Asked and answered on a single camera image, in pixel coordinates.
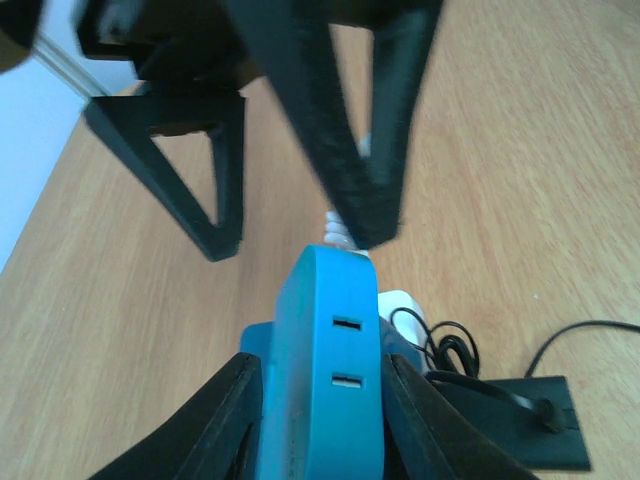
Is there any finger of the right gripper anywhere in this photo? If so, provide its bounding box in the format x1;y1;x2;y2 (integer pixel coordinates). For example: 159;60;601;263
225;1;443;250
83;82;249;263

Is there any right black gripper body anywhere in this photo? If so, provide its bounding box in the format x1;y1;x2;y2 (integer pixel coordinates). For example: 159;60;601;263
74;1;265;90

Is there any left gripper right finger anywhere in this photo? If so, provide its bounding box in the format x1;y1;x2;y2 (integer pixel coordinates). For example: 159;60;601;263
381;354;535;480

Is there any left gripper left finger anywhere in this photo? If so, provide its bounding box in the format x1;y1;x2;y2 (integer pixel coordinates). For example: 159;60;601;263
92;353;263;479

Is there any light blue adapter plug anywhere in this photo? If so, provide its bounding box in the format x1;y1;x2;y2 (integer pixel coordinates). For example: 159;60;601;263
256;245;384;479

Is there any black adapter with thin cable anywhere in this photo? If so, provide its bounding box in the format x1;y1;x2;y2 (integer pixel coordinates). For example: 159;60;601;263
423;319;639;472

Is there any white power strip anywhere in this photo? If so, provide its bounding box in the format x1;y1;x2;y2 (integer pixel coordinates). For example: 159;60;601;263
377;290;429;374

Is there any dark blue adapter base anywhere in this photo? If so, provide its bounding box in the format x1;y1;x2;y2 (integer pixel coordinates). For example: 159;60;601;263
239;318;428;380

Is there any white coiled power cord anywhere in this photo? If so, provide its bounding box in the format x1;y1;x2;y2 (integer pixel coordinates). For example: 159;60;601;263
323;134;374;259

